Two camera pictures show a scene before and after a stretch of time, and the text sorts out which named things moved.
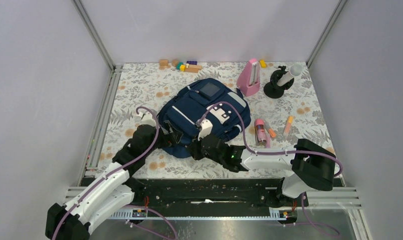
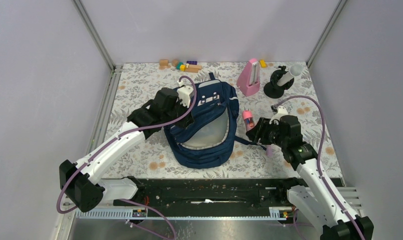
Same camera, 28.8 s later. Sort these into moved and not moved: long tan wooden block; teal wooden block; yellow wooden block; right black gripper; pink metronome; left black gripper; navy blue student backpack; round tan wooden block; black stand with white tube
Moved: navy blue student backpack; left black gripper; right black gripper
Not moved: yellow wooden block; pink metronome; round tan wooden block; teal wooden block; black stand with white tube; long tan wooden block
